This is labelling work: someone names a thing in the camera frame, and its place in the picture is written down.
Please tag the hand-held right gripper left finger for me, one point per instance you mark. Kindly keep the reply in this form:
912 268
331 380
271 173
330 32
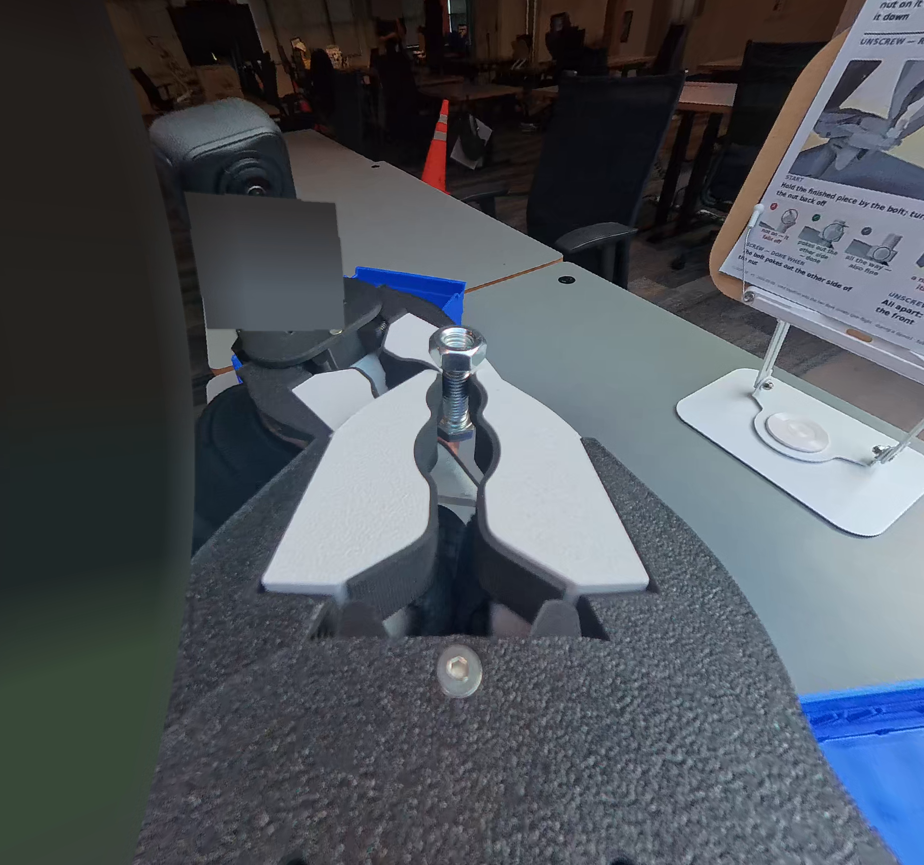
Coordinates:
346 497

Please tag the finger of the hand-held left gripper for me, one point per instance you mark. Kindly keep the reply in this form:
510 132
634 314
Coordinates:
408 341
339 396

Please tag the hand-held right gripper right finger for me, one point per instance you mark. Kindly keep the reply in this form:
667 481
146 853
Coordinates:
563 504

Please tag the silver hex nut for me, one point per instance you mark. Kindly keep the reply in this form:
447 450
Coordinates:
458 352

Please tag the blue plastic bin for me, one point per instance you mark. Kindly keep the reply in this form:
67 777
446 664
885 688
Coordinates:
419 287
881 771

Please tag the silver hex bolt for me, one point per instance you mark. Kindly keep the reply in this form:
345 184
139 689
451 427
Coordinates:
455 396

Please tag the orange traffic cone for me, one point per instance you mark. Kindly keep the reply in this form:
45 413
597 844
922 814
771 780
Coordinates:
437 157

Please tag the printed instruction sheet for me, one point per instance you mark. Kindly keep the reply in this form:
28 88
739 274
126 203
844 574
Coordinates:
830 179

